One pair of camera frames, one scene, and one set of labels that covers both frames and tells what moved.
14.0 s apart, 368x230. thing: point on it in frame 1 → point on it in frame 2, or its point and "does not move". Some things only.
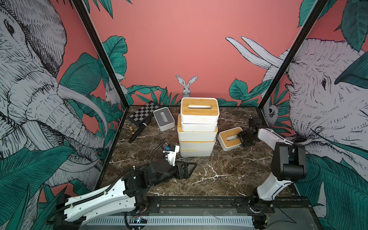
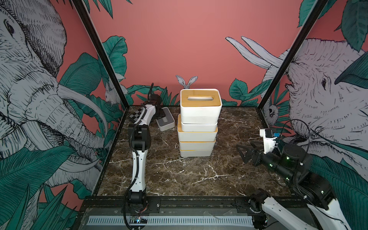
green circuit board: x=138 y=219 does not move
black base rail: x=302 y=205 does not move
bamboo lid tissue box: x=194 y=136 does not move
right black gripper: x=244 y=143 → x=252 y=153
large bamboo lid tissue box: x=197 y=145 does not move
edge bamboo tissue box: x=199 y=109 → x=181 y=132
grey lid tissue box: x=164 y=118 does not move
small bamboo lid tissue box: x=230 y=139 → x=201 y=106
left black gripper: x=186 y=174 → x=162 y=114
